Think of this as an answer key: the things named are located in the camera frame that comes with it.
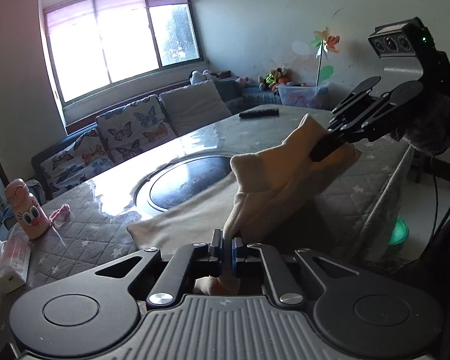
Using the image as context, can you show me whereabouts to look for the square butterfly print cushion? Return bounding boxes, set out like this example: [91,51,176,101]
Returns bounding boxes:
[95,95,175,166]

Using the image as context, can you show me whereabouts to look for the brown plush toy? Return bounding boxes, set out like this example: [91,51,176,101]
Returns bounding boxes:
[270,67,292,84]

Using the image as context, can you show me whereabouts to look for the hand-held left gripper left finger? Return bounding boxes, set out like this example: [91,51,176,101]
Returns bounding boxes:
[94,229,226,306]

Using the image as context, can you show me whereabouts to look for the green plastic basin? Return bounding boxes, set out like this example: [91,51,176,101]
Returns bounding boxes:
[388,215,410,254]

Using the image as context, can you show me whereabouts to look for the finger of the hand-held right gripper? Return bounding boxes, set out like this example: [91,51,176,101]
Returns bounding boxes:
[309,95,398,163]
[331,76,382,115]

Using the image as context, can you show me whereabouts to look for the clear plastic storage box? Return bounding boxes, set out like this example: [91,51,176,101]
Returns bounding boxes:
[277,82,329,110]

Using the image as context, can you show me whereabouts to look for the black remote control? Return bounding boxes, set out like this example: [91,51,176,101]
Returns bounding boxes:
[239,108,279,119]

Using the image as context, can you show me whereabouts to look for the white plush toy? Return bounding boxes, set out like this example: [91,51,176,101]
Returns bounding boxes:
[188,70,212,85]

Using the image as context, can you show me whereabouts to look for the white tissue box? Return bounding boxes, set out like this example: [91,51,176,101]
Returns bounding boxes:
[0,232,31,294]

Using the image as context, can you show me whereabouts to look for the pink cartoon water bottle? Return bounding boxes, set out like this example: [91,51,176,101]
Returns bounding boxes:
[5,179,50,239]

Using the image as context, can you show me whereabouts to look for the pink bottle strap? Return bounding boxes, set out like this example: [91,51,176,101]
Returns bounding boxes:
[50,203,74,226]

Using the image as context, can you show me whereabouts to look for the plain white cushion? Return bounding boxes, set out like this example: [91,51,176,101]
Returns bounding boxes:
[159,80,233,136]

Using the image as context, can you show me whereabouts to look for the black round table hotplate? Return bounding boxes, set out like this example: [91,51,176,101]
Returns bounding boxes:
[149,156,235,211]

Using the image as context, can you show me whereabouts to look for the cream fabric garment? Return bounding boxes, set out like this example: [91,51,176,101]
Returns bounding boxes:
[127,113,362,297]

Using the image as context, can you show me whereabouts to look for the paper pinwheel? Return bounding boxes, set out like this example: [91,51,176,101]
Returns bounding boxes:
[309,26,341,87]

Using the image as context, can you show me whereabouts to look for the wide butterfly print cushion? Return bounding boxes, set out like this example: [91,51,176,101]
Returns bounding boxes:
[39,129,115,196]

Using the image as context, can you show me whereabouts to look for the window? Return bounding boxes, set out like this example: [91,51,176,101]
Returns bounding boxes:
[39,0,207,111]

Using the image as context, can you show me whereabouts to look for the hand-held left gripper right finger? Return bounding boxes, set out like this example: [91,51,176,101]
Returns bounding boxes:
[230,237,357,305]

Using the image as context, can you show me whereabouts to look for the dark blue sofa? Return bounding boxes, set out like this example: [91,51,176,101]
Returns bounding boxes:
[30,79,283,200]

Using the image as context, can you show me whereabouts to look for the grey quilted star tablecloth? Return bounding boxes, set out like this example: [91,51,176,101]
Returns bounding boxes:
[0,107,415,360]

